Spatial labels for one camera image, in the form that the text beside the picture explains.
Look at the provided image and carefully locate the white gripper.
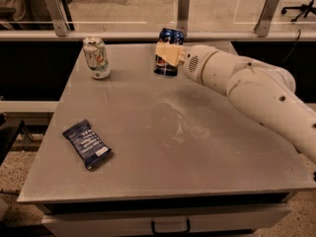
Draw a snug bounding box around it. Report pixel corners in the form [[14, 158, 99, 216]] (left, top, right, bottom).
[[155, 42, 218, 85]]

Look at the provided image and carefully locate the blue pepsi can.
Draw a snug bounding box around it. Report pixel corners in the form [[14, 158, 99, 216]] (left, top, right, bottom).
[[154, 28, 184, 77]]

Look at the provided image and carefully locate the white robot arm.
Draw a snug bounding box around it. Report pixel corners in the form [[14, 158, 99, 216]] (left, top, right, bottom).
[[155, 42, 316, 162]]

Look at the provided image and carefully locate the white green soda can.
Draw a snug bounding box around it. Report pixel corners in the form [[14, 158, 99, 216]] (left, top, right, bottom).
[[83, 37, 111, 79]]

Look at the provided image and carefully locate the dark blue snack packet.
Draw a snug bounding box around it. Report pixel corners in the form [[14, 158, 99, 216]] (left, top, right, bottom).
[[62, 119, 112, 170]]

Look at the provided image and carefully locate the black office chair right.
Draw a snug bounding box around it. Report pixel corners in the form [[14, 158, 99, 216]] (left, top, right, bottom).
[[281, 0, 316, 23]]

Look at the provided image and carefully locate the black side table edge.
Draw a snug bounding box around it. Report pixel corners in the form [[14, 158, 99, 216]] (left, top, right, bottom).
[[0, 114, 25, 165]]

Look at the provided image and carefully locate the middle metal railing post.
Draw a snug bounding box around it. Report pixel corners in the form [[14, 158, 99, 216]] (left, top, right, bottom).
[[177, 0, 190, 36]]

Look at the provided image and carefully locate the metal railing post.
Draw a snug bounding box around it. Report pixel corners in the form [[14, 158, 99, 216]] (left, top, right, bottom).
[[177, 0, 190, 36], [44, 0, 69, 37], [254, 0, 279, 38]]

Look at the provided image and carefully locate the right metal railing post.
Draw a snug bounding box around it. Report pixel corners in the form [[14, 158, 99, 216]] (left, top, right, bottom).
[[254, 0, 279, 38]]

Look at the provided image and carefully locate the left metal railing post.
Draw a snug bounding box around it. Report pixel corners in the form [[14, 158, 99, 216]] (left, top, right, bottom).
[[44, 0, 69, 37]]

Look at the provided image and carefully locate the white drawer with black handle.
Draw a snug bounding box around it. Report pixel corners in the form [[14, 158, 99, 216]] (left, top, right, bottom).
[[42, 202, 290, 237]]

